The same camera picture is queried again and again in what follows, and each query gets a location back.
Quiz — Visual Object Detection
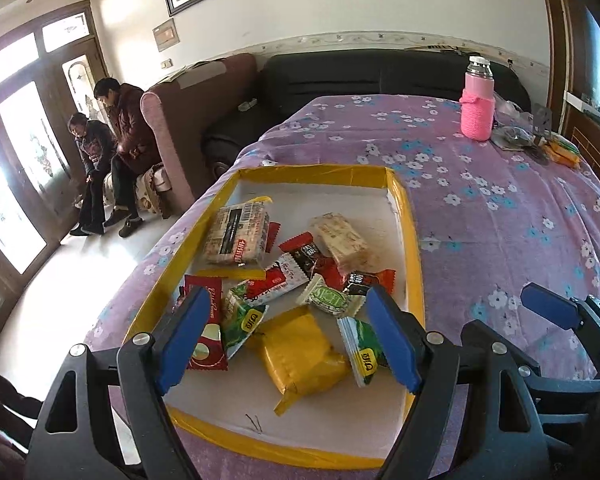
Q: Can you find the pink-sleeved water bottle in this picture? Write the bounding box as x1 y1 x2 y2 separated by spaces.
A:
460 55 495 142

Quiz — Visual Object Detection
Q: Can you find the yellow-rimmed white tray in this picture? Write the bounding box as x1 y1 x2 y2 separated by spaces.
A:
130 165 424 470

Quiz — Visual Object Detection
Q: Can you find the yellow wrapped snack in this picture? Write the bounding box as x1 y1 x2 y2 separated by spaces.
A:
247 306 350 416

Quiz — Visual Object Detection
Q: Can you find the orange snack packet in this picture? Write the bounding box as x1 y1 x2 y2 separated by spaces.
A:
541 133 581 169

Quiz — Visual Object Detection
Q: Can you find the red white candy packet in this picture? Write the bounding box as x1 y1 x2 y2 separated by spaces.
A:
245 252 309 306

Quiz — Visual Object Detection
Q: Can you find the beige nougat packet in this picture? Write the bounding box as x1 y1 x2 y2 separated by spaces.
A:
311 212 378 274

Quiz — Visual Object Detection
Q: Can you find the wooden side cabinet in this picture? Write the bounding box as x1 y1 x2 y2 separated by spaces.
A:
564 91 600 180

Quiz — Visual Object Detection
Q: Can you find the green white candy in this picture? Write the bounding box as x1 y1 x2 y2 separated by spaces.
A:
296 274 365 318

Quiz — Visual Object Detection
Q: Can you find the maroon armchair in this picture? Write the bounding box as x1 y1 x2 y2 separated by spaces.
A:
140 53 258 212

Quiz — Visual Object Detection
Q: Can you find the person in dark red jacket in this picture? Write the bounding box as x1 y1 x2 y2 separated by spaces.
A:
93 77 161 238

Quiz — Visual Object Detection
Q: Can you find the person in patterned jacket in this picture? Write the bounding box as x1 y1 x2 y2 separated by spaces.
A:
68 112 114 236

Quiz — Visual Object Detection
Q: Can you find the green yellow snack packet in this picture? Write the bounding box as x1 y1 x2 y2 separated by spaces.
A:
221 281 268 360

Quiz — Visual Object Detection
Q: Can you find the black sofa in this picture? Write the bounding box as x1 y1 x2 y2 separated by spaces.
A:
201 48 531 172

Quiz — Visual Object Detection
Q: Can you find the purple floral tablecloth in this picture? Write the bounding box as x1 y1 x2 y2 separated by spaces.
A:
84 93 600 480

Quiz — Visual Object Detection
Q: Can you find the red chocolate candy packet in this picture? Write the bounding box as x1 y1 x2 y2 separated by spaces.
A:
181 274 228 370

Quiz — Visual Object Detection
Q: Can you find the newspaper print snack packet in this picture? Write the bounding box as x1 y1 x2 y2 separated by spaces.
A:
202 196 273 266

